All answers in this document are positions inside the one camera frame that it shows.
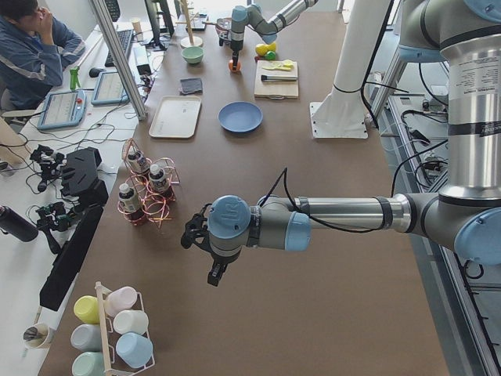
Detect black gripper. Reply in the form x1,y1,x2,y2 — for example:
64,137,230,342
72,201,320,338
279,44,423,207
230,39,243,71
181,203,229,286

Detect right teach pendant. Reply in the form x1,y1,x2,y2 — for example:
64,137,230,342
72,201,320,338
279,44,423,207
91,71,129,107

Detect steel muddler black tip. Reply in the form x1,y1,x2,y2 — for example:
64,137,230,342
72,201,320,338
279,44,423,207
261,74,297,82

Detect green spray bottle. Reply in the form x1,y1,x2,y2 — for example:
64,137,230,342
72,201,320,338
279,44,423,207
70,67,81,91

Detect grey folded cloth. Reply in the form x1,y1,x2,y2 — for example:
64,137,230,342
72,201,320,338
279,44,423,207
180,78,203,95

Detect bamboo cutting board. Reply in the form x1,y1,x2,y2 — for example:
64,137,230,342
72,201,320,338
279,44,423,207
254,60,299,99

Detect black water bottle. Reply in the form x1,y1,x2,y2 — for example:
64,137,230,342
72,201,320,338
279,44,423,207
1,206,38,242

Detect black long box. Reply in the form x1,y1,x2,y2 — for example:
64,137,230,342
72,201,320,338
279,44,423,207
39,205,103,312

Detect left teach pendant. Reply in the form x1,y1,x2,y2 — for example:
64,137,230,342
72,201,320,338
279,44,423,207
37,89,86,130

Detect aluminium frame post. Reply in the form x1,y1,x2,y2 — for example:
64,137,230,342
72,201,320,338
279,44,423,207
89,0,147,121

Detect copper wire bottle rack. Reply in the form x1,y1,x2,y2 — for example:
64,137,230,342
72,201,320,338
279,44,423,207
117,139,180,227

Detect upper whole lemon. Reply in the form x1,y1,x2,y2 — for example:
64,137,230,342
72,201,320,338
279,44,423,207
255,44,269,56

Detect green lime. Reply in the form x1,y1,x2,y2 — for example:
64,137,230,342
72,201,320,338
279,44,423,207
263,51,276,61

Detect seated person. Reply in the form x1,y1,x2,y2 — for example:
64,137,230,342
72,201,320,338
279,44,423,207
1,1,85,111

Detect teach pendant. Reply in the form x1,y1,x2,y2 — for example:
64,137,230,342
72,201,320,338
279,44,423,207
37,89,86,130
91,71,129,107

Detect orange fruit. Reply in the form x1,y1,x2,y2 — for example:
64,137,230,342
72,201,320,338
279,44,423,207
228,60,241,73

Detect white cup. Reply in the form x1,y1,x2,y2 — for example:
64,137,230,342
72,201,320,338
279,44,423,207
113,309,149,335

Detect cream rabbit tray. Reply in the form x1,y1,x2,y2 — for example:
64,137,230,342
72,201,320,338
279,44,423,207
149,96,201,139

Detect grey cup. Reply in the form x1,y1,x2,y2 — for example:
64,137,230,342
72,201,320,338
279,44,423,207
70,324,102,352

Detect black keyboard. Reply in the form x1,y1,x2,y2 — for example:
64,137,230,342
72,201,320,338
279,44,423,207
104,30,134,67

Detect yellow plastic knife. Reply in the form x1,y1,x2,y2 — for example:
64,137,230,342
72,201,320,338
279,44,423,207
262,64,294,71

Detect pink cup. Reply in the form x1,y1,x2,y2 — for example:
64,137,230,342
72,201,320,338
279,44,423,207
104,286,138,317

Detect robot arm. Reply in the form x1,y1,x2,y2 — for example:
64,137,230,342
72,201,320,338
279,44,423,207
181,1,500,285
229,0,318,72

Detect blue cup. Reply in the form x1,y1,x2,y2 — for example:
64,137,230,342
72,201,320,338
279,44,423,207
115,332,153,368

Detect pale green cup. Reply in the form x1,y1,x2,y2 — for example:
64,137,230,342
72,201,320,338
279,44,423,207
71,352,105,376

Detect blue round plate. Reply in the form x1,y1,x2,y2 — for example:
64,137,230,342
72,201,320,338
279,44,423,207
218,101,263,133

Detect front drink bottle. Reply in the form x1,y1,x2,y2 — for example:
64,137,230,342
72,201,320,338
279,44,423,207
118,183,145,226

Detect green bowl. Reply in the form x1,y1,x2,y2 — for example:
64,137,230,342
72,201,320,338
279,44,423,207
182,46,204,64

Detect computer mouse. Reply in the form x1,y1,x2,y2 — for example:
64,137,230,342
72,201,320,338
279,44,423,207
88,67,106,78

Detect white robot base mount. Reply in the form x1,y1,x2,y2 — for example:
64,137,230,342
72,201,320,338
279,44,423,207
310,1,393,139

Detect wooden cup rack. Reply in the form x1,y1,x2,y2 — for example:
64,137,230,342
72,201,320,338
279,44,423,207
95,281,156,376

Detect yellow cup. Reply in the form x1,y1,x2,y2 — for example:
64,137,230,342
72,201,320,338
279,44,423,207
74,295,99,324

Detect wooden stand with base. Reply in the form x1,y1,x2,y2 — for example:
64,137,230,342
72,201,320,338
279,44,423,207
176,0,204,49

